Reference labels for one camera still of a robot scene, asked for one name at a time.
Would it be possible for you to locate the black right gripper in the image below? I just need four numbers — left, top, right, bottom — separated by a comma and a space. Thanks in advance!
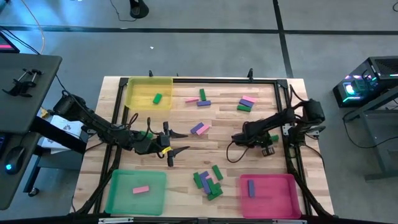
232, 131, 276, 157

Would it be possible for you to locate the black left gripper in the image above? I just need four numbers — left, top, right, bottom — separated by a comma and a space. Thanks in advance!
133, 121, 191, 168

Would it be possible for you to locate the pink translucent plastic bin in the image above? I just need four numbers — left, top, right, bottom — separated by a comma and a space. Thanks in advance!
239, 173, 302, 220

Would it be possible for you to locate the yellow translucent plastic bin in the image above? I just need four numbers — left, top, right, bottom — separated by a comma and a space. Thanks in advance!
126, 76, 174, 111

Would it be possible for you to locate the green translucent plastic bin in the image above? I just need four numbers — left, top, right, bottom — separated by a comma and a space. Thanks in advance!
104, 169, 168, 217

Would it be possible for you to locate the grey metal side table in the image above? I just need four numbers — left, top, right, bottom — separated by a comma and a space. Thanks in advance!
341, 85, 398, 182

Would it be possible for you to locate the white paper sheet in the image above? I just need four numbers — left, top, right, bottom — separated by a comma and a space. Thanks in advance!
39, 114, 85, 156

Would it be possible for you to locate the black round stand base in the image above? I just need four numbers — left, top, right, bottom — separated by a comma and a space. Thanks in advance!
129, 0, 150, 19

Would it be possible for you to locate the black computer tower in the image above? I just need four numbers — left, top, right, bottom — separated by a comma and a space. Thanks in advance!
332, 55, 398, 108

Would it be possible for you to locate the dark grey desk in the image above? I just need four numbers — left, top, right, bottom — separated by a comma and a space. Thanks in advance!
0, 53, 88, 211

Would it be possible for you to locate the black computer mouse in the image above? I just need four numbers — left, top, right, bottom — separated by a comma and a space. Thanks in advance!
3, 146, 26, 175

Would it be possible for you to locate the black clamp tool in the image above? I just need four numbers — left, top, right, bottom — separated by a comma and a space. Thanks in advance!
2, 68, 44, 98

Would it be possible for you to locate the dark monitor screen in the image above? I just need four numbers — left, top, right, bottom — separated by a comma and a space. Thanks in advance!
0, 30, 21, 54

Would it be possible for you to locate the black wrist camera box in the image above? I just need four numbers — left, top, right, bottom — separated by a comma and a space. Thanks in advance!
157, 134, 171, 147

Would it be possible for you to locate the white mounting bracket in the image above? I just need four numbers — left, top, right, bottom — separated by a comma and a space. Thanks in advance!
281, 123, 295, 137

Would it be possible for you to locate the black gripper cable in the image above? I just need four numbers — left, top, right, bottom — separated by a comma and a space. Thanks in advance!
226, 140, 250, 164
145, 116, 164, 138

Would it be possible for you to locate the black metal table frame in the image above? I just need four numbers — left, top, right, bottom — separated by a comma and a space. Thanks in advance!
73, 76, 335, 218

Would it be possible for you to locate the beige cable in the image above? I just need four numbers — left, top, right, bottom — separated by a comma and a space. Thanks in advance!
19, 0, 46, 55

